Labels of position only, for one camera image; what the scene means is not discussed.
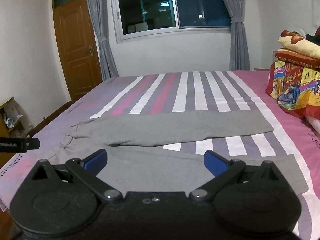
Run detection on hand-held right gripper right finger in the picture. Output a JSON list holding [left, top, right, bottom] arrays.
[[189, 150, 288, 202]]

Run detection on sliding glass window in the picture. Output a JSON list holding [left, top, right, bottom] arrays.
[[110, 0, 232, 43]]

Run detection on white pink folded bedding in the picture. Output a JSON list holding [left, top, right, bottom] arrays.
[[303, 115, 320, 141]]

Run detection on yellow folded blanket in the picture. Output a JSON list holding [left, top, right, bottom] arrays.
[[278, 29, 320, 59]]

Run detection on black cloth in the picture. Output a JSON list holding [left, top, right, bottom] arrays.
[[305, 26, 320, 46]]

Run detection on colourful patterned folded quilt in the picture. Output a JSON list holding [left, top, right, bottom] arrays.
[[265, 49, 320, 119]]

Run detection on brown wooden door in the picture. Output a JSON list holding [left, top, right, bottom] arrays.
[[52, 0, 103, 102]]

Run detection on grey pants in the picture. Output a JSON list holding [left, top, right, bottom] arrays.
[[51, 110, 309, 198]]

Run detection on striped pink grey bed sheet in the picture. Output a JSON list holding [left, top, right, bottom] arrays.
[[0, 70, 320, 238]]

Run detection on grey curtain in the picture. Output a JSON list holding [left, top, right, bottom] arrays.
[[215, 0, 250, 71], [83, 0, 119, 82]]

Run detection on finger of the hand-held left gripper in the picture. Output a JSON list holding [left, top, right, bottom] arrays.
[[24, 137, 41, 152]]

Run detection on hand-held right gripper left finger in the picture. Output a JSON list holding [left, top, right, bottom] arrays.
[[25, 149, 123, 202]]

